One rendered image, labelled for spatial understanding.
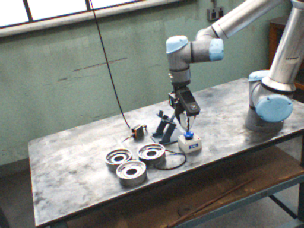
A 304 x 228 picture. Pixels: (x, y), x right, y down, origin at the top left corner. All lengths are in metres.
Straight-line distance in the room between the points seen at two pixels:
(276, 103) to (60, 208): 0.80
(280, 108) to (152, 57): 1.84
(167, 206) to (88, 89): 1.61
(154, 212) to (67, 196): 0.40
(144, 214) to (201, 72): 1.98
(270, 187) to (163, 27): 1.77
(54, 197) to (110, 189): 0.19
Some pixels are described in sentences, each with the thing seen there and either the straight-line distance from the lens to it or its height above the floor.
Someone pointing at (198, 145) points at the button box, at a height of 0.82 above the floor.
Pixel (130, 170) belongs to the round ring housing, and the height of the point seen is 0.82.
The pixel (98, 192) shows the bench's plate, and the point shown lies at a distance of 1.18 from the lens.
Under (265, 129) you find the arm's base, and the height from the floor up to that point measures 0.82.
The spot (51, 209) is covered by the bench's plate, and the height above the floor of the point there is 0.80.
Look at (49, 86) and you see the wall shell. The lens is 2.77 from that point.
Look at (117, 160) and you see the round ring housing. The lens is 1.30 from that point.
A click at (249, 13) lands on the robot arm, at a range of 1.26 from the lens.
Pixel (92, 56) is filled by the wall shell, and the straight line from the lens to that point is 2.75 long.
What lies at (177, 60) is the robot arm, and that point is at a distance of 1.15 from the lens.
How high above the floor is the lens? 1.52
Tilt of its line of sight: 26 degrees down
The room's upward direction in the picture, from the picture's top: 9 degrees counter-clockwise
